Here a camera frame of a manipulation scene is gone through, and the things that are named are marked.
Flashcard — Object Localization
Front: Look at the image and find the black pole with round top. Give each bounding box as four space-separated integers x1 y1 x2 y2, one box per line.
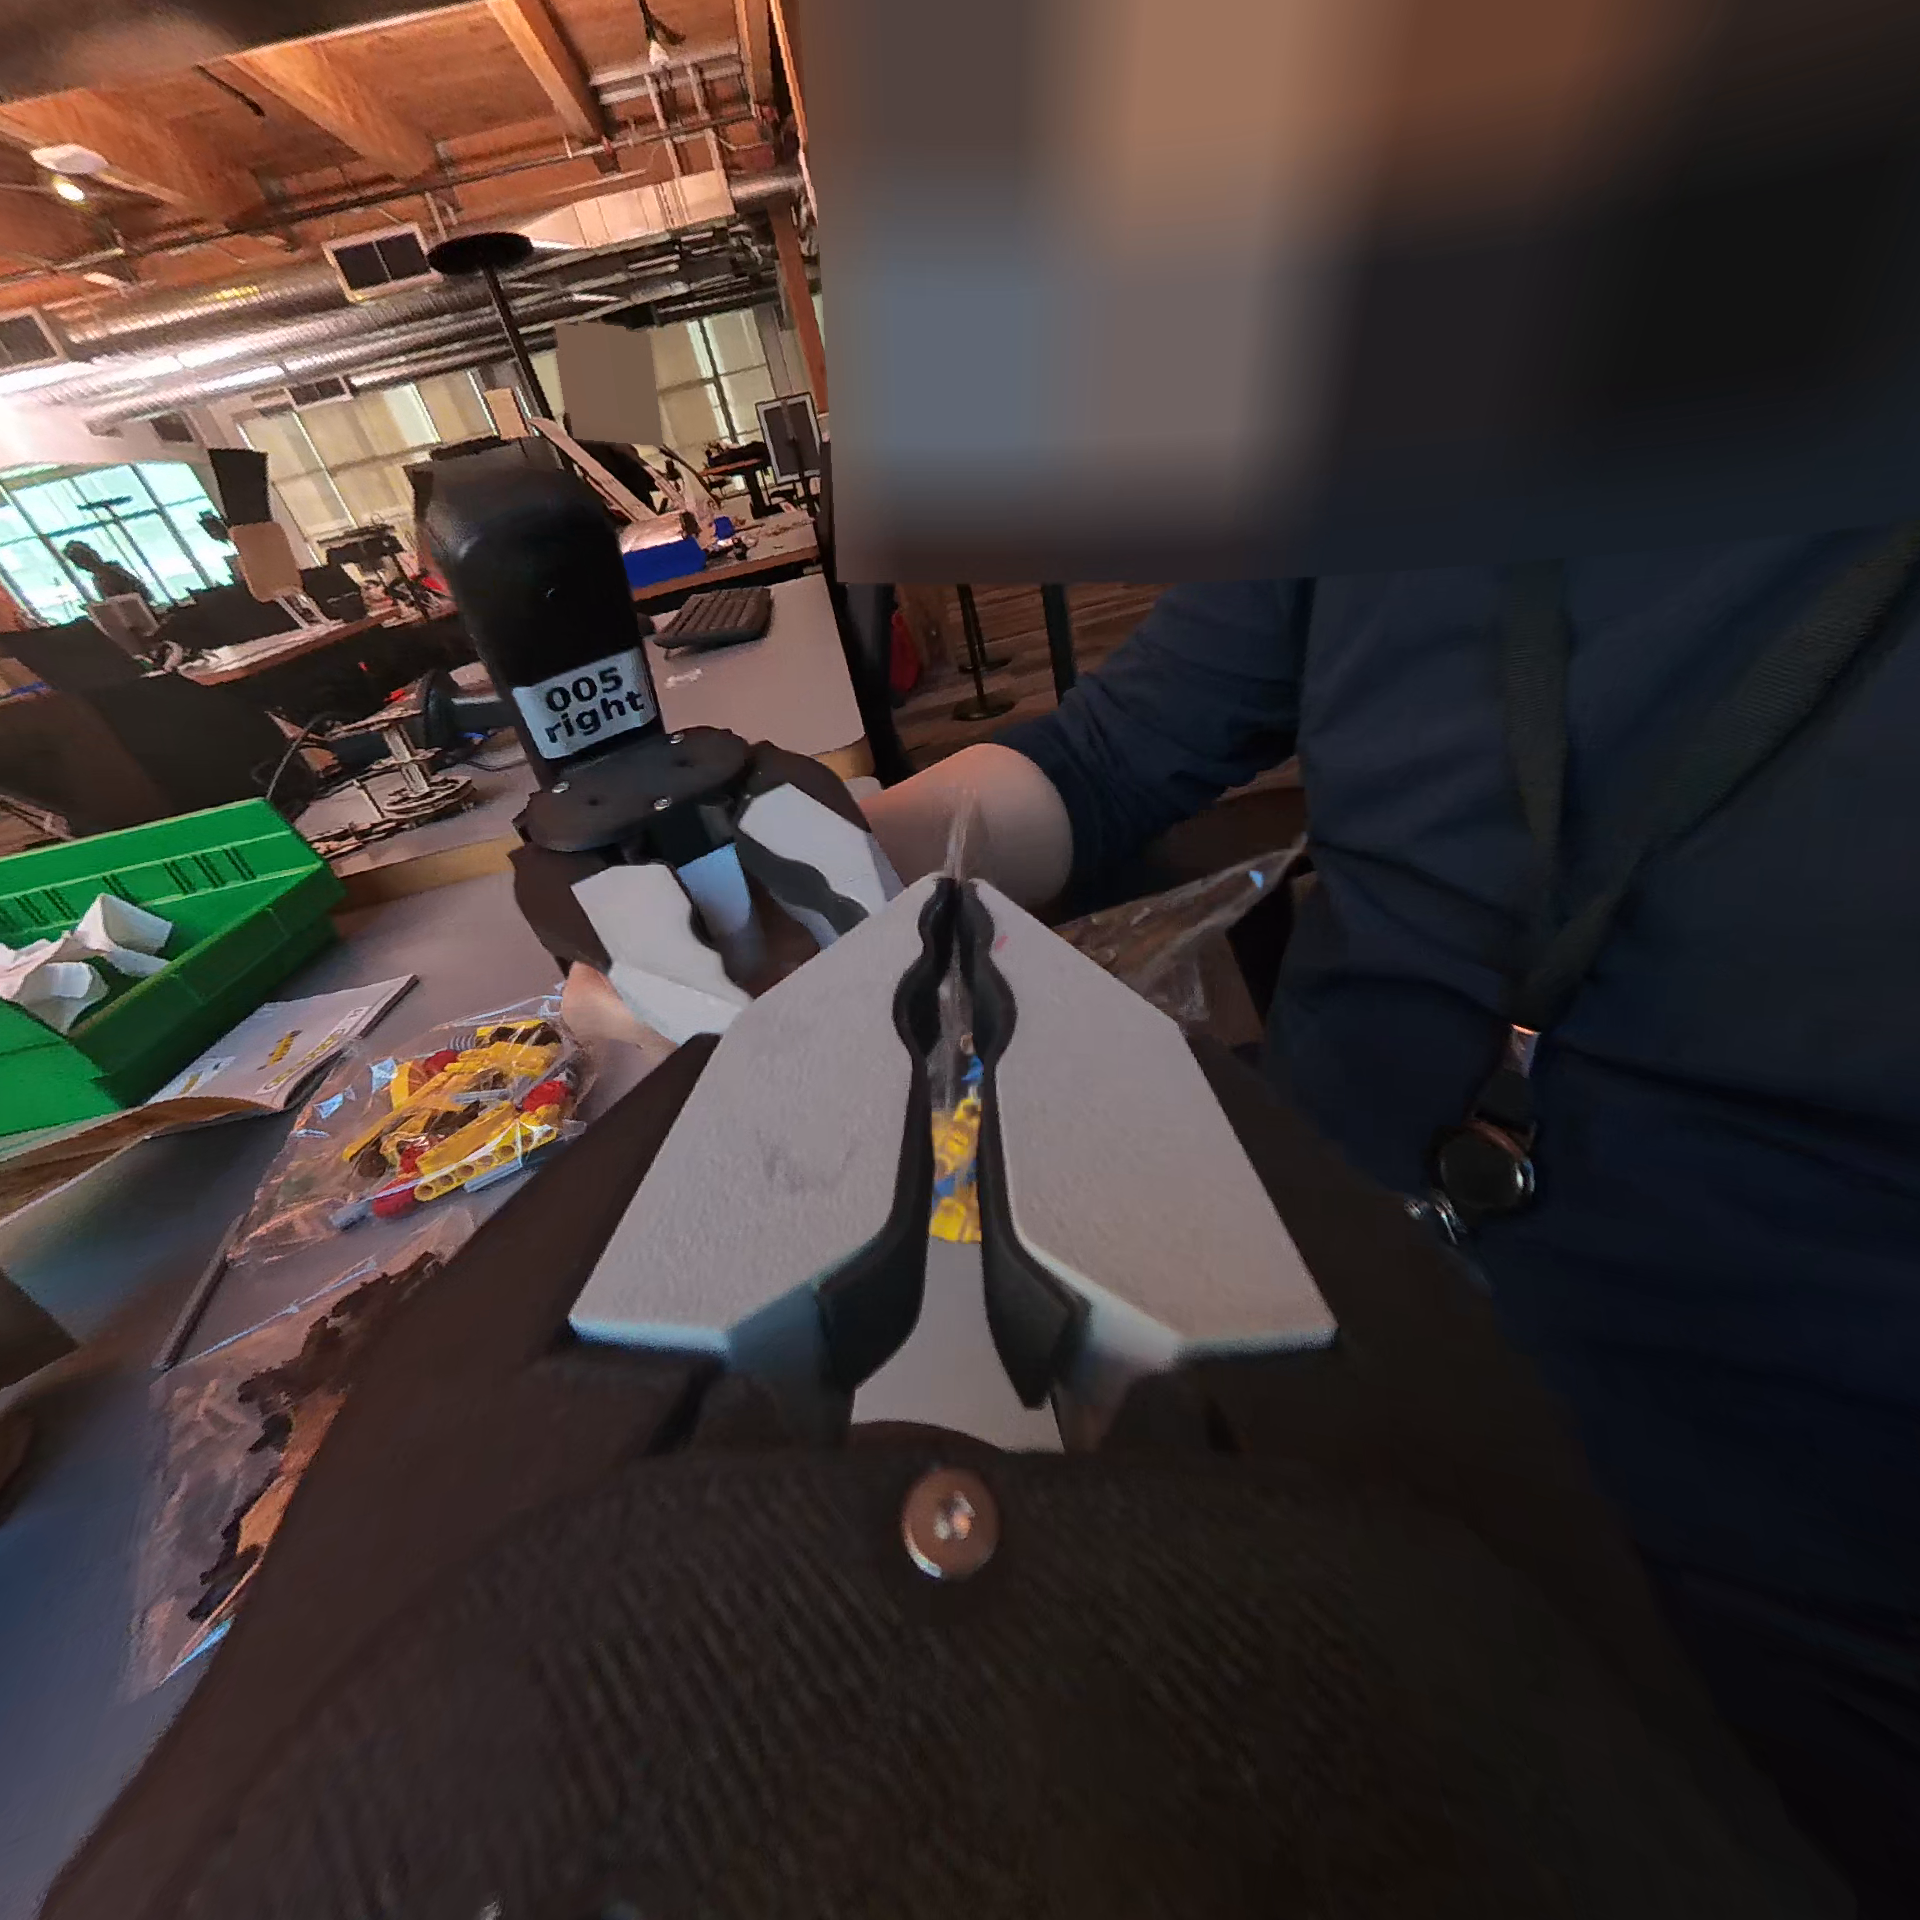
426 232 552 429

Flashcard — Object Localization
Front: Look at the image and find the black computer keyboard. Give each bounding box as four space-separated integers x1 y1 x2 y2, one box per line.
652 585 778 654

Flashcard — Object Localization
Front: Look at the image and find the lego instruction booklet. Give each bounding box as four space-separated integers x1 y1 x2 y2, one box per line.
0 971 422 1192

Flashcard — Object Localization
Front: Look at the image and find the person's right hand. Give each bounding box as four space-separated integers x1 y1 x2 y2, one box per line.
560 963 675 1056

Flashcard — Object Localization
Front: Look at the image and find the person's right forearm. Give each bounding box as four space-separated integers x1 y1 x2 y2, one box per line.
856 576 1316 921

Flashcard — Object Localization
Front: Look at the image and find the green plastic bin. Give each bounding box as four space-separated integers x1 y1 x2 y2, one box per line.
0 798 348 1142

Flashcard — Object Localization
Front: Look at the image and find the bag of yellow lego pieces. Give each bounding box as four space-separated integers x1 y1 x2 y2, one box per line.
228 1018 606 1265

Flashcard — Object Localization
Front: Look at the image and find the black shoulder strap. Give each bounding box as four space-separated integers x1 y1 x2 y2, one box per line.
1496 525 1920 1052

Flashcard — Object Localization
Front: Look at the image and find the crumpled white paper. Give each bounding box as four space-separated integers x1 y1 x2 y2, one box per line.
0 891 175 1037

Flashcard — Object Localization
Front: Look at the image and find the clear plastic lego bag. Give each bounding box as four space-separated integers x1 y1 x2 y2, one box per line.
915 787 1310 1250

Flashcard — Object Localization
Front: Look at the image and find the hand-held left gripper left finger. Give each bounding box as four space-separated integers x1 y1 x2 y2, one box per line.
567 877 959 1444

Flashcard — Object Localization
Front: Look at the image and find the bag of black lego pieces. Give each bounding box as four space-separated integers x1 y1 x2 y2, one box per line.
125 1211 500 1701

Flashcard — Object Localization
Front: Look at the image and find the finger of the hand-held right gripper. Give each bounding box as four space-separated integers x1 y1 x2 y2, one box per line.
735 785 911 952
571 861 755 1046

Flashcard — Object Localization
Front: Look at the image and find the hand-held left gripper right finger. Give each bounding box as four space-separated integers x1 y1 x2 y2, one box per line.
954 883 1340 1457

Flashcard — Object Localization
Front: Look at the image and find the round metal badge reel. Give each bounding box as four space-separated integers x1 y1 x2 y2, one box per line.
1422 1101 1546 1227

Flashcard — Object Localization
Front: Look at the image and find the person's dark clothed body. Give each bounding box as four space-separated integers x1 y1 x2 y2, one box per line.
1256 525 1920 1920

